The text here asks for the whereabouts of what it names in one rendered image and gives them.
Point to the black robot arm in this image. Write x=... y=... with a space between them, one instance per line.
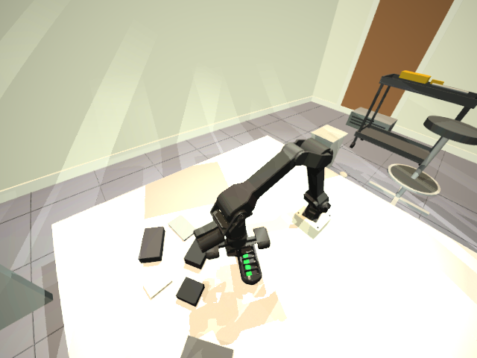
x=238 y=201

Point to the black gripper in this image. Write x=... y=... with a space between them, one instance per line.
x=237 y=247

